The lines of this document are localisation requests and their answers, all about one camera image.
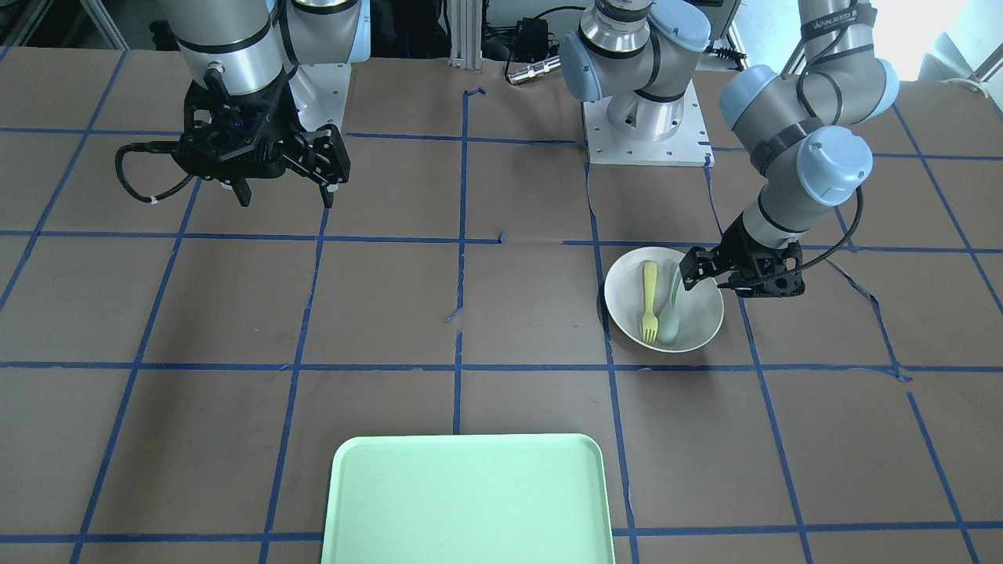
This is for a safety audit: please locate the robot right arm silver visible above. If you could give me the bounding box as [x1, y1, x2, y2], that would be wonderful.
[161, 1, 371, 208]

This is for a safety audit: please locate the white round bowl plate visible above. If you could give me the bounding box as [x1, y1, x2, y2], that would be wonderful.
[604, 247, 724, 353]

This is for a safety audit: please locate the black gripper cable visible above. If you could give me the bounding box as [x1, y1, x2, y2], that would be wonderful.
[795, 0, 878, 275]
[115, 140, 197, 204]

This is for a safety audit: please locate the aluminium frame post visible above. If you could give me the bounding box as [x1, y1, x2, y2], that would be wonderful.
[447, 0, 483, 74]

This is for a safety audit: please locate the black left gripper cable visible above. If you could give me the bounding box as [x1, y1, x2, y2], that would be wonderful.
[795, 0, 878, 275]

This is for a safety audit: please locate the light green serving tray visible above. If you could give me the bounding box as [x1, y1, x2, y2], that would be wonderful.
[321, 433, 616, 563]

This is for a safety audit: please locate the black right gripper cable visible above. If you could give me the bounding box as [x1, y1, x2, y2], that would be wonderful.
[115, 140, 197, 204]

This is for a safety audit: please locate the robot left arm silver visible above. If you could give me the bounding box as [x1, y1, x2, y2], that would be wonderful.
[558, 1, 900, 298]

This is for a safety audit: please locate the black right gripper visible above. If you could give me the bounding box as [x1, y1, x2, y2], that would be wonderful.
[172, 69, 351, 208]

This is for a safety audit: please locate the yellow plastic fork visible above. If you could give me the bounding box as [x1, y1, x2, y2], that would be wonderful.
[641, 261, 659, 345]

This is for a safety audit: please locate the pale green plastic spoon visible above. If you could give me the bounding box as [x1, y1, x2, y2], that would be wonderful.
[656, 265, 682, 346]

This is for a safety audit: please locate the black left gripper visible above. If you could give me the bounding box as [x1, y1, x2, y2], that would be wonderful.
[679, 215, 806, 298]

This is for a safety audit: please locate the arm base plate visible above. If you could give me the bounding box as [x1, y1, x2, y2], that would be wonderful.
[581, 82, 715, 168]
[288, 62, 352, 132]

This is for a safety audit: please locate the silver cylindrical connector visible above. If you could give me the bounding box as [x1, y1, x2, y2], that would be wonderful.
[505, 55, 561, 86]

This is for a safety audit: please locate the black power adapter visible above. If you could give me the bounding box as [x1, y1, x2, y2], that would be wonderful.
[512, 17, 549, 60]

